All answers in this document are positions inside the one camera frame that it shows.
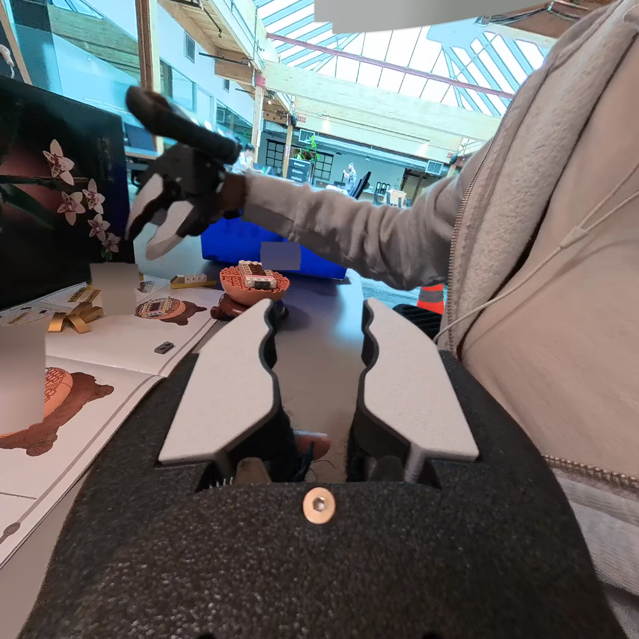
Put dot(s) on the green potted plant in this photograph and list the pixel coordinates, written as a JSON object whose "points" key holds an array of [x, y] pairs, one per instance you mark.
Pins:
{"points": [[310, 148]]}

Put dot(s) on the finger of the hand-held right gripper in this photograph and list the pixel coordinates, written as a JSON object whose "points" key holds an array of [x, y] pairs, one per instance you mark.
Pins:
{"points": [[175, 230], [145, 208]]}

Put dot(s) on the white gooseneck microphone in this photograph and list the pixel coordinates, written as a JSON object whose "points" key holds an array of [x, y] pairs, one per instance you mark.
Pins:
{"points": [[6, 60]]}

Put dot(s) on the blue plastic bin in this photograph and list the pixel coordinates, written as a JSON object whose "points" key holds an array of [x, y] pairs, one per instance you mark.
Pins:
{"points": [[230, 245]]}

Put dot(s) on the person's right hand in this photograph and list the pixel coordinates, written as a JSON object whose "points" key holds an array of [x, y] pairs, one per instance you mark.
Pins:
{"points": [[235, 195]]}

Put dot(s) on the white yellow brick strip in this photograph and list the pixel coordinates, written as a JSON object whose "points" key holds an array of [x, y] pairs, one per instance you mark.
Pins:
{"points": [[193, 282]]}

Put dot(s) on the brick pot model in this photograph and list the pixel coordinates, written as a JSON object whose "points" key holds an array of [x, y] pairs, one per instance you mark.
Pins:
{"points": [[255, 285]]}

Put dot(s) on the white instruction booklet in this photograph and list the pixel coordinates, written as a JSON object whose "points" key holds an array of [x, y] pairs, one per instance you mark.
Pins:
{"points": [[110, 359]]}

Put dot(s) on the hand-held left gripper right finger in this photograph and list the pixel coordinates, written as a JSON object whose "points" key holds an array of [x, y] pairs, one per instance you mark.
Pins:
{"points": [[414, 399]]}

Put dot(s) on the black mesh chair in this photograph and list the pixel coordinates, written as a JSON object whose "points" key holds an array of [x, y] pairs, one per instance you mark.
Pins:
{"points": [[419, 321]]}

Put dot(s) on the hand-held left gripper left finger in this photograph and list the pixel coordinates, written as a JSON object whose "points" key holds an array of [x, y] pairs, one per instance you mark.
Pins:
{"points": [[220, 399]]}

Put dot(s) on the background office desks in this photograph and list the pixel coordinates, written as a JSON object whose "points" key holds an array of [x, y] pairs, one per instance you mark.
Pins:
{"points": [[300, 168]]}

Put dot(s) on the small dark brick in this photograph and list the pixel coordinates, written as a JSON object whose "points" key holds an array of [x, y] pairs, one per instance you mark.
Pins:
{"points": [[165, 347]]}

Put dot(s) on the black flower print box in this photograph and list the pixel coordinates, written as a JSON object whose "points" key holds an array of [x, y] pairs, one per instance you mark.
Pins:
{"points": [[50, 220]]}

